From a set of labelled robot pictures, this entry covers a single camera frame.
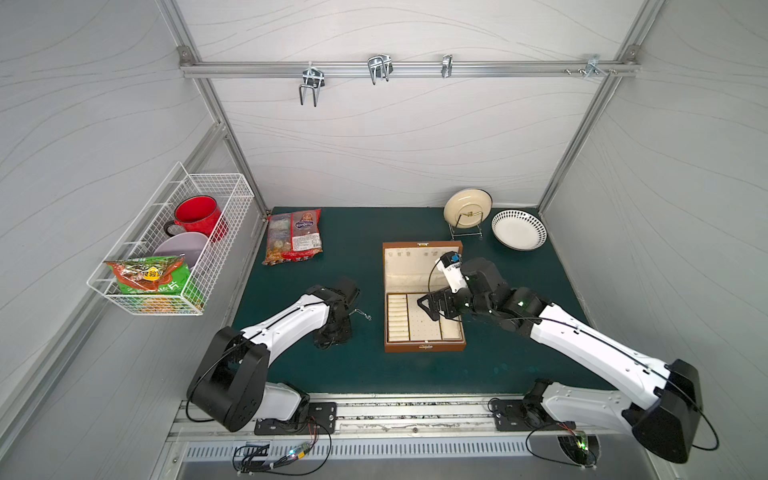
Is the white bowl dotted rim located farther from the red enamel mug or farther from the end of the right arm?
the red enamel mug

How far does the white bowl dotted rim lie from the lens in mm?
1101

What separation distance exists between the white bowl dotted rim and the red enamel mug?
3.00 feet

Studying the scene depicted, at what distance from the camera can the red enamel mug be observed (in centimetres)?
65
